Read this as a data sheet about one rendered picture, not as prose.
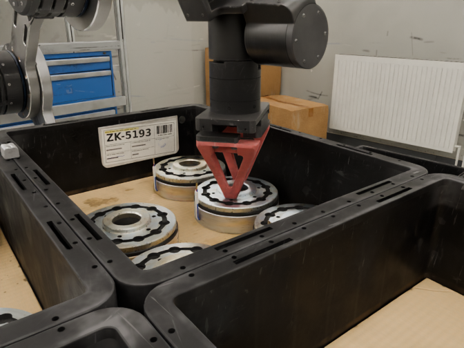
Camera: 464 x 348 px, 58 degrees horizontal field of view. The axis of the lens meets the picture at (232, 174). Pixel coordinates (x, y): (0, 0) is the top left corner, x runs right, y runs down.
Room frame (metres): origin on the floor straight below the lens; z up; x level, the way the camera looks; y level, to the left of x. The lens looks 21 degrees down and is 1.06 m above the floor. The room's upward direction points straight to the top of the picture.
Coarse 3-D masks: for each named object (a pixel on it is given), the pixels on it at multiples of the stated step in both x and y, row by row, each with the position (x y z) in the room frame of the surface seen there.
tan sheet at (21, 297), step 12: (0, 228) 0.43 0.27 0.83; (0, 240) 0.40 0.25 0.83; (0, 252) 0.38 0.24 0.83; (12, 252) 0.38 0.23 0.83; (0, 264) 0.35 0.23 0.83; (12, 264) 0.35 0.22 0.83; (0, 276) 0.33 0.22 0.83; (12, 276) 0.33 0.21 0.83; (24, 276) 0.33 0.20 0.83; (0, 288) 0.31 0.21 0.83; (12, 288) 0.31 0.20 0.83; (24, 288) 0.31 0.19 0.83; (0, 300) 0.30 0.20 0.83; (12, 300) 0.30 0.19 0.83; (24, 300) 0.30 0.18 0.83; (36, 300) 0.30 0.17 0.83; (36, 312) 0.28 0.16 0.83
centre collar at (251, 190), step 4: (228, 180) 0.49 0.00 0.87; (232, 180) 0.49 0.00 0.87; (244, 180) 0.49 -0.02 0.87; (232, 184) 0.48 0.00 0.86; (244, 184) 0.48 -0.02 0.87; (248, 184) 0.47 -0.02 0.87; (252, 184) 0.47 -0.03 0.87; (248, 188) 0.46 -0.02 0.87; (252, 188) 0.46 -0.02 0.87; (220, 192) 0.45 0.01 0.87; (240, 192) 0.45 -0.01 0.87; (244, 192) 0.45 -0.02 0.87; (248, 192) 0.45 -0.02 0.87; (252, 192) 0.45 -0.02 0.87; (240, 196) 0.44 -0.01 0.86; (244, 196) 0.44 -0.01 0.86; (248, 196) 0.45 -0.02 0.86
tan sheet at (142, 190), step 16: (96, 192) 0.53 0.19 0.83; (112, 192) 0.53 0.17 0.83; (128, 192) 0.53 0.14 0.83; (144, 192) 0.53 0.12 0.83; (80, 208) 0.48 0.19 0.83; (96, 208) 0.48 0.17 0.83; (176, 208) 0.48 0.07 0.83; (192, 208) 0.48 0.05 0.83; (192, 224) 0.44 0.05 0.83; (192, 240) 0.40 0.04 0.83; (208, 240) 0.40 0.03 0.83; (224, 240) 0.40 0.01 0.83
